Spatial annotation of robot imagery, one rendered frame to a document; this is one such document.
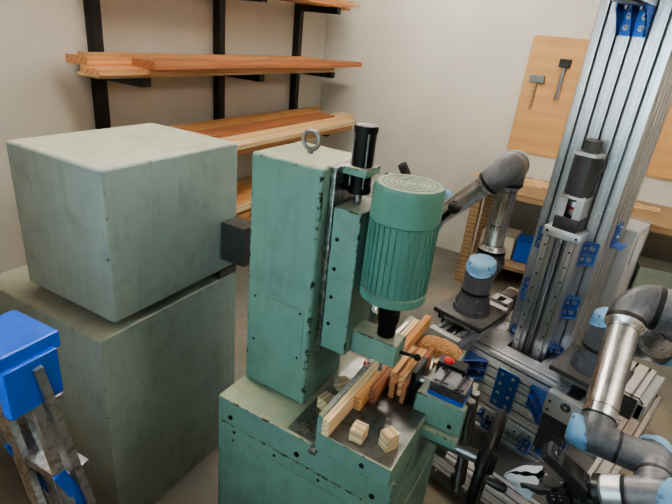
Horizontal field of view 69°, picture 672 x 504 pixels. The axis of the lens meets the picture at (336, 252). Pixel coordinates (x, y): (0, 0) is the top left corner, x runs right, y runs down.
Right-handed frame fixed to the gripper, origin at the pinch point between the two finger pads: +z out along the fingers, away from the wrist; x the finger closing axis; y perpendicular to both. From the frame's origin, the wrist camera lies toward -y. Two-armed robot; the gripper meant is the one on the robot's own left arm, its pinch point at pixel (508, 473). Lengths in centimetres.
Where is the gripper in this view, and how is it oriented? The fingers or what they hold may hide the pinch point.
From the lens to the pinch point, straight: 138.0
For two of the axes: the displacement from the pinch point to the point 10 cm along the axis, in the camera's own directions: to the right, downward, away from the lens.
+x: 5.2, -3.7, 7.7
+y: 3.6, 9.1, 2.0
